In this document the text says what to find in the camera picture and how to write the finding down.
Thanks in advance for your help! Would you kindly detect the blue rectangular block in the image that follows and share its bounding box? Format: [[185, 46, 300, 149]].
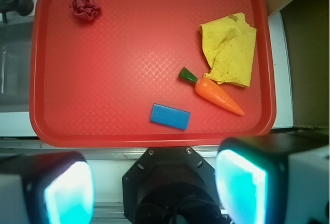
[[150, 104, 191, 130]]

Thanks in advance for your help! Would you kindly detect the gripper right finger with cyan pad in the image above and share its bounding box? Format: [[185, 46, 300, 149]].
[[214, 133, 329, 223]]

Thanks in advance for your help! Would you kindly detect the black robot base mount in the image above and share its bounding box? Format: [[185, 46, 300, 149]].
[[122, 147, 230, 223]]

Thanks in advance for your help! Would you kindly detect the red plastic tray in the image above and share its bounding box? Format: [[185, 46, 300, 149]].
[[29, 0, 276, 147]]

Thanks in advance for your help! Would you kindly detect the crumpled red cloth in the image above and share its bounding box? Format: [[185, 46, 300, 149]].
[[70, 0, 102, 21]]

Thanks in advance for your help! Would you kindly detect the orange toy carrot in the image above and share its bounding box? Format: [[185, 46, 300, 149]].
[[179, 67, 245, 116]]

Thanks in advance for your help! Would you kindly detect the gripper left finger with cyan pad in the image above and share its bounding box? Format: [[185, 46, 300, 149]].
[[1, 151, 95, 223]]

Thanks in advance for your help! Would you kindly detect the black clamp knob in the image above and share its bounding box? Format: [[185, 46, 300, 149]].
[[1, 0, 34, 24]]

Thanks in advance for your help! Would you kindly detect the yellow cloth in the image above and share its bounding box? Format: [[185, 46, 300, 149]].
[[199, 12, 257, 88]]

